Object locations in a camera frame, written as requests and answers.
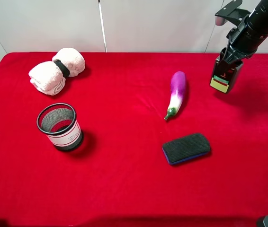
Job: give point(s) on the purple toy eggplant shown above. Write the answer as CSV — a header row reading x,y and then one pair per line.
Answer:
x,y
178,90

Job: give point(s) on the dark grey pump bottle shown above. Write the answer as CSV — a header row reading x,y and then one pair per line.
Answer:
x,y
224,83

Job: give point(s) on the grey metal wall strip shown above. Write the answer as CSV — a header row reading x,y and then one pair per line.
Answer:
x,y
102,25

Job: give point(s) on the black band on towel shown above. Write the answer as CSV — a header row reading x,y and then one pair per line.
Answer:
x,y
65,71

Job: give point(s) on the black blue board eraser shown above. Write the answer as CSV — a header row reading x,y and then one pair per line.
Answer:
x,y
186,148

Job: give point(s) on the red velvet table cloth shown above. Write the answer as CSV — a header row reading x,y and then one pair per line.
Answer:
x,y
119,175

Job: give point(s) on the black mesh pen cup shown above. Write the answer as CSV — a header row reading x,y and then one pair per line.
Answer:
x,y
59,123

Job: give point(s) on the rolled pink towel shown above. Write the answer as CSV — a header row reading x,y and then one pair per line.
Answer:
x,y
47,78

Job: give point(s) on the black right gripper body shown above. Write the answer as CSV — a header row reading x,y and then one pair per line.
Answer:
x,y
243,40

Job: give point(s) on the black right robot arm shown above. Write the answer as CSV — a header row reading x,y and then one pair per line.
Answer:
x,y
258,18

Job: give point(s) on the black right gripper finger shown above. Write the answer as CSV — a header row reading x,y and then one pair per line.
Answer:
x,y
232,57
223,55

